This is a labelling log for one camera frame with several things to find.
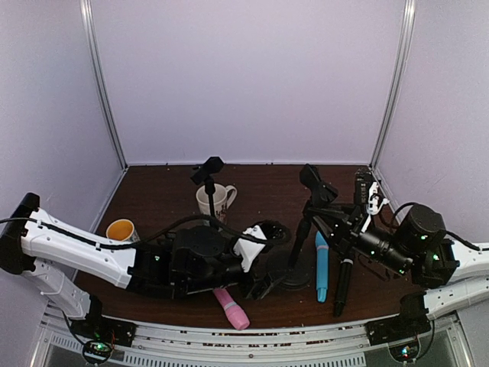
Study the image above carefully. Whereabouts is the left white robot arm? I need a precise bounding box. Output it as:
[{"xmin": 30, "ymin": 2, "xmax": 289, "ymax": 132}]
[{"xmin": 1, "ymin": 193, "xmax": 291, "ymax": 345}]

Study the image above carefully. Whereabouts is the yellow inside cup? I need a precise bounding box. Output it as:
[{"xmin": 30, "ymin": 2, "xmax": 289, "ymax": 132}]
[{"xmin": 105, "ymin": 219, "xmax": 140, "ymax": 242}]

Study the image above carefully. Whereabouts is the white ceramic mug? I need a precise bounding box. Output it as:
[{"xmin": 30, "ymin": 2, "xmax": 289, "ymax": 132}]
[{"xmin": 196, "ymin": 183, "xmax": 238, "ymax": 224}]

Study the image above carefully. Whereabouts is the front aluminium rail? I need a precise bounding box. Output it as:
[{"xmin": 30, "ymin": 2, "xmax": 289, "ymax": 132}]
[{"xmin": 28, "ymin": 304, "xmax": 477, "ymax": 366}]

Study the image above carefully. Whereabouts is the pink toy microphone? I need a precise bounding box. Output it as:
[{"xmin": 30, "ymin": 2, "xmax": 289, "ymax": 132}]
[{"xmin": 213, "ymin": 288, "xmax": 250, "ymax": 330}]

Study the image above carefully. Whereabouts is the black toy microphone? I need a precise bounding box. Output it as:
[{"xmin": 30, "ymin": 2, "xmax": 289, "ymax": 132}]
[{"xmin": 333, "ymin": 258, "xmax": 354, "ymax": 317}]

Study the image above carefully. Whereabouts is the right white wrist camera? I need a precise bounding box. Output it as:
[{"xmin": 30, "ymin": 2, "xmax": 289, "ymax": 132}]
[{"xmin": 361, "ymin": 181, "xmax": 390, "ymax": 232}]

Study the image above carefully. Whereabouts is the left aluminium frame post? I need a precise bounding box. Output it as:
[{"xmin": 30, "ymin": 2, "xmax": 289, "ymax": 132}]
[{"xmin": 79, "ymin": 0, "xmax": 128, "ymax": 171}]

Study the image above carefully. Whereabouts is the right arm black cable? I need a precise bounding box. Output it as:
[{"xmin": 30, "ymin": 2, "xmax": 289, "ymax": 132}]
[{"xmin": 377, "ymin": 201, "xmax": 486, "ymax": 253}]

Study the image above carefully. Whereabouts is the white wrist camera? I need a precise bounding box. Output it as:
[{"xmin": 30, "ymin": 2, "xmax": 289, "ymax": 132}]
[
  {"xmin": 232, "ymin": 225, "xmax": 266, "ymax": 273},
  {"xmin": 361, "ymin": 181, "xmax": 390, "ymax": 232}
]

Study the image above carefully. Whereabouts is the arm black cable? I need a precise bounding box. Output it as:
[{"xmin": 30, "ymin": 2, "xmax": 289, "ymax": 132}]
[
  {"xmin": 377, "ymin": 201, "xmax": 486, "ymax": 253},
  {"xmin": 0, "ymin": 214, "xmax": 283, "ymax": 253}
]

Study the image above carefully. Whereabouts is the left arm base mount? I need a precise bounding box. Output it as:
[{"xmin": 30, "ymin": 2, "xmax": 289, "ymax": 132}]
[{"xmin": 65, "ymin": 296, "xmax": 137, "ymax": 366}]

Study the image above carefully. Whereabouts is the right aluminium frame post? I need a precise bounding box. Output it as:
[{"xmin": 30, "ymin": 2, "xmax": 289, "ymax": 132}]
[{"xmin": 370, "ymin": 0, "xmax": 416, "ymax": 171}]

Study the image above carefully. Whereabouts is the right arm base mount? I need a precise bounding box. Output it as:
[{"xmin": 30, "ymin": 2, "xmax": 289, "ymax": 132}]
[{"xmin": 365, "ymin": 291, "xmax": 436, "ymax": 366}]

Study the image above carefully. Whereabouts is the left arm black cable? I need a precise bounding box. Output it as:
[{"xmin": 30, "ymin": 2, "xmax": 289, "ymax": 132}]
[{"xmin": 0, "ymin": 214, "xmax": 283, "ymax": 253}]

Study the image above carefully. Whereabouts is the blue toy microphone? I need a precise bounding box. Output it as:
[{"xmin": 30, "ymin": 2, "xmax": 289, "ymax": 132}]
[{"xmin": 315, "ymin": 232, "xmax": 329, "ymax": 303}]

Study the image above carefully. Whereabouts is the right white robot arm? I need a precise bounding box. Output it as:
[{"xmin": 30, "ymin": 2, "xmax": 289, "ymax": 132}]
[{"xmin": 300, "ymin": 164, "xmax": 488, "ymax": 317}]

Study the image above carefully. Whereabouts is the black microphone stand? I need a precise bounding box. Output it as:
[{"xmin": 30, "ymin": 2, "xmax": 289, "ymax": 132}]
[
  {"xmin": 190, "ymin": 156, "xmax": 225, "ymax": 230},
  {"xmin": 267, "ymin": 164, "xmax": 338, "ymax": 291}
]

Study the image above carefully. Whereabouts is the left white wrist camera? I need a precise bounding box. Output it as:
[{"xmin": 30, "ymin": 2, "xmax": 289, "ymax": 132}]
[{"xmin": 232, "ymin": 225, "xmax": 266, "ymax": 273}]

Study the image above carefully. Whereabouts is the aluminium frame post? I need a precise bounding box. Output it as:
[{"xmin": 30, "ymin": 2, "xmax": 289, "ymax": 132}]
[
  {"xmin": 79, "ymin": 0, "xmax": 128, "ymax": 171},
  {"xmin": 370, "ymin": 0, "xmax": 416, "ymax": 171}
]

